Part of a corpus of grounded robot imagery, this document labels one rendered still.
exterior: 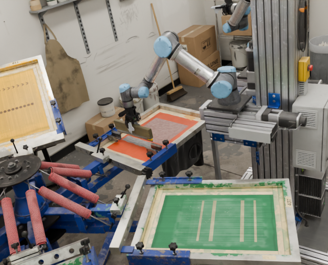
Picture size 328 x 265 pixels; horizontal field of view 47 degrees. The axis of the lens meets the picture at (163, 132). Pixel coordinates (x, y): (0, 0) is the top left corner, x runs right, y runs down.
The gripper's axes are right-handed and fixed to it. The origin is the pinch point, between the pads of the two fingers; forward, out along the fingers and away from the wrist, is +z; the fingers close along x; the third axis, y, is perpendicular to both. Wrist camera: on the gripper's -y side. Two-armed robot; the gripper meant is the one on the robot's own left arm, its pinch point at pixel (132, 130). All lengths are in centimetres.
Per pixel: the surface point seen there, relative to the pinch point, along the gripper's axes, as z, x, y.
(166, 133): 13.6, 24.1, 8.0
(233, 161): 109, 128, -7
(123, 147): 13.5, -5.6, -8.7
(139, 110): 90, 152, -167
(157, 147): 8.0, -0.6, 21.8
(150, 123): 13.5, 30.3, -14.1
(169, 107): 10, 54, -14
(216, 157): 64, 73, 13
